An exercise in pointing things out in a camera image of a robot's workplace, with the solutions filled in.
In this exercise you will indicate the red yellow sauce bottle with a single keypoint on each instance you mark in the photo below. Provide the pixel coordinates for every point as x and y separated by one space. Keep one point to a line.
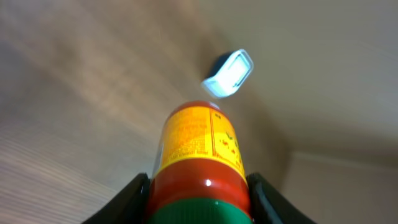
199 175

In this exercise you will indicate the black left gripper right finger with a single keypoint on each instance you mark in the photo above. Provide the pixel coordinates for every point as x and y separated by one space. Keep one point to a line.
269 206

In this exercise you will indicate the white barcode scanner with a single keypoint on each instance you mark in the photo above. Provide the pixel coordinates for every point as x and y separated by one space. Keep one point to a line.
228 73

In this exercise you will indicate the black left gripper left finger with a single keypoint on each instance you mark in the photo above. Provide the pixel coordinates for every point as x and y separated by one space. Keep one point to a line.
128 206

